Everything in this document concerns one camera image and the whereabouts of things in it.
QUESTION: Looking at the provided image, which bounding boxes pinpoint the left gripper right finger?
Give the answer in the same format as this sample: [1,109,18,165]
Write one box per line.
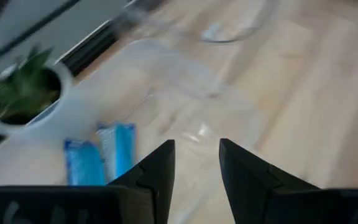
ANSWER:
[219,138,320,224]

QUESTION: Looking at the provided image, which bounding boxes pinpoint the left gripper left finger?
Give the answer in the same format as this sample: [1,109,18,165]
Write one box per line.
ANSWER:
[107,139,177,224]

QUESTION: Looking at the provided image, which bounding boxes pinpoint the blue granola bar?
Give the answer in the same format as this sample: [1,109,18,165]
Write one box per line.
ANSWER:
[63,138,107,187]
[96,122,137,182]

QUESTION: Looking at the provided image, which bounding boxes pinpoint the small clear plastic tray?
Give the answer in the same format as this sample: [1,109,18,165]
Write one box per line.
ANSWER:
[57,39,236,187]

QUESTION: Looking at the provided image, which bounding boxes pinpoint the small plant in white pot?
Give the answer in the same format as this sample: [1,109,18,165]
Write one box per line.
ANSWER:
[0,45,104,149]

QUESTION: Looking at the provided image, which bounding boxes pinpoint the clear plastic bin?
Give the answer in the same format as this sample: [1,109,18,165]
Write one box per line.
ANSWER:
[194,0,281,44]

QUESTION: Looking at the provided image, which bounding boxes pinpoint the black frame crossbar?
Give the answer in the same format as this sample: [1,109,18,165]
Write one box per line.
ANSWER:
[62,20,121,77]

